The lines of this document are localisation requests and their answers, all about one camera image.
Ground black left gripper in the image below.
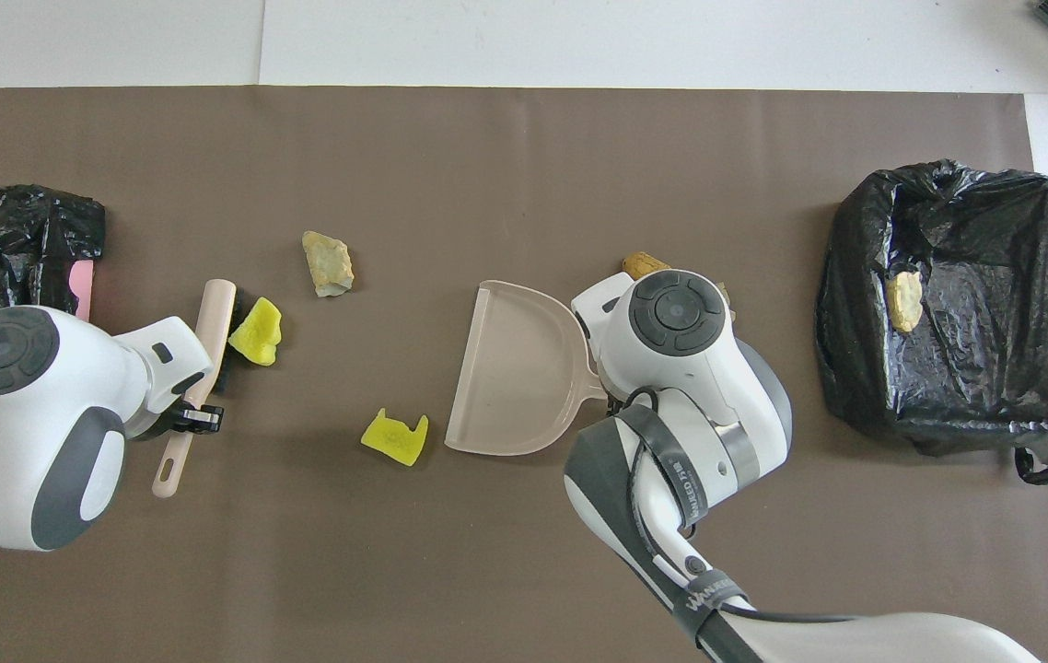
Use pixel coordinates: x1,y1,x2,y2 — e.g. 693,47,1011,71
152,405,226,439

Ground beige hand brush black bristles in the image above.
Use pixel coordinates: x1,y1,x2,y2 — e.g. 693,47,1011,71
152,279,253,499

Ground notched yellow sponge piece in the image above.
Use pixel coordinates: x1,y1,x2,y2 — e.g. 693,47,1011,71
361,408,430,467

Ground large pale foam chunk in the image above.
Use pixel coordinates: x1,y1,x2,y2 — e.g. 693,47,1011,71
302,230,355,298

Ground pale pink plastic dustpan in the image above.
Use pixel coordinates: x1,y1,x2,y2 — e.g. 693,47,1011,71
444,280,608,457

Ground brown rounded foam lump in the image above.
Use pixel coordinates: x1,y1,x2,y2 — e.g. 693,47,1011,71
623,251,672,280

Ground open black bag lined bin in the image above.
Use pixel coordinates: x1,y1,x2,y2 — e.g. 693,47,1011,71
814,159,1048,486

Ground brown table mat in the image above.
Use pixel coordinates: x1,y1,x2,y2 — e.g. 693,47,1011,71
0,87,1048,663

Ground slim tan foam chunk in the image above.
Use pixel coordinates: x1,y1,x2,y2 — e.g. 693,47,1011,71
886,265,924,333

